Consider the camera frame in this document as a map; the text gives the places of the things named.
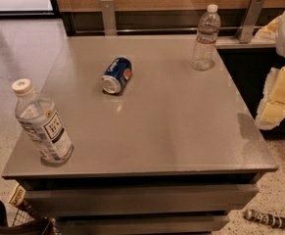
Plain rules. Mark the left metal wall bracket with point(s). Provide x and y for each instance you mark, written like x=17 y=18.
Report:
x=109 y=17

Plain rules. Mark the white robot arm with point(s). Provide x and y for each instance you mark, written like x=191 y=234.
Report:
x=271 y=109

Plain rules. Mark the labelled water bottle white cap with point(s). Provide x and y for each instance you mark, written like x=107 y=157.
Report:
x=40 y=120

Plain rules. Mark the brown snack packet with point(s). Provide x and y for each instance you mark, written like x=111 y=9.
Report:
x=17 y=196

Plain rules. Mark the right metal wall bracket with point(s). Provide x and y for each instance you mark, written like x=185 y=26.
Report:
x=245 y=31

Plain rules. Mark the blue pepsi can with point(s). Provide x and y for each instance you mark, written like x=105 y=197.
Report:
x=116 y=75

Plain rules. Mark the wire basket with black rim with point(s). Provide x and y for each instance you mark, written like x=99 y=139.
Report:
x=24 y=224

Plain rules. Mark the clear plastic water bottle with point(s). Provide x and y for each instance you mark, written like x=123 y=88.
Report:
x=207 y=32

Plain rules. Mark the black white striped stick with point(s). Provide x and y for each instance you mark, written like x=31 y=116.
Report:
x=265 y=218

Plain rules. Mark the metal wall bracket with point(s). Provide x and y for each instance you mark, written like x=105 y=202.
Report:
x=245 y=31
x=109 y=17

